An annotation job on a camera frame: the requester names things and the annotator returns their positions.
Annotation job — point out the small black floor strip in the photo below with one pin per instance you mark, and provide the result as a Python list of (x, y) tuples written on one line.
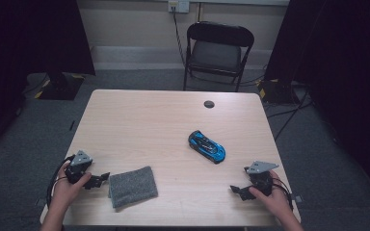
[(72, 125)]

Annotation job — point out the person's left hand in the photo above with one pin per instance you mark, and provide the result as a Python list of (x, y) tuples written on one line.
[(66, 192)]

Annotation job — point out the grey cloth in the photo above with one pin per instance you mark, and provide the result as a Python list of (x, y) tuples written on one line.
[(132, 186)]

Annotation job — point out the blue toy car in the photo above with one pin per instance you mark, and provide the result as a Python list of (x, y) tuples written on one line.
[(207, 147)]

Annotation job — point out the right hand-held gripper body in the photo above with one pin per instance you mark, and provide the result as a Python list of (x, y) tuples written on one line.
[(260, 174)]

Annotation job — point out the person's right hand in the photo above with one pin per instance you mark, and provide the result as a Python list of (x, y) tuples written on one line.
[(274, 200)]

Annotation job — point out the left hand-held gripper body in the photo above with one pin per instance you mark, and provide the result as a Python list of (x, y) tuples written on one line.
[(81, 164)]

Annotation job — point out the black stand base yellow tape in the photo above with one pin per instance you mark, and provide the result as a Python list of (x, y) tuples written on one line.
[(61, 88), (276, 91)]

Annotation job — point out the grey tape strip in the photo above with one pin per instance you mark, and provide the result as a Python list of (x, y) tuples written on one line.
[(298, 198), (40, 202)]

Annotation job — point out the black folding chair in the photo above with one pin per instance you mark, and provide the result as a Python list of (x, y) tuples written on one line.
[(217, 48)]

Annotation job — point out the white wall socket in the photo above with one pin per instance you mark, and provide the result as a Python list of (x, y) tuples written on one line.
[(178, 5)]

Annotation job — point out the black curtain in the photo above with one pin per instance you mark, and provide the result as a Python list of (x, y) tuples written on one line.
[(343, 80), (19, 48)]

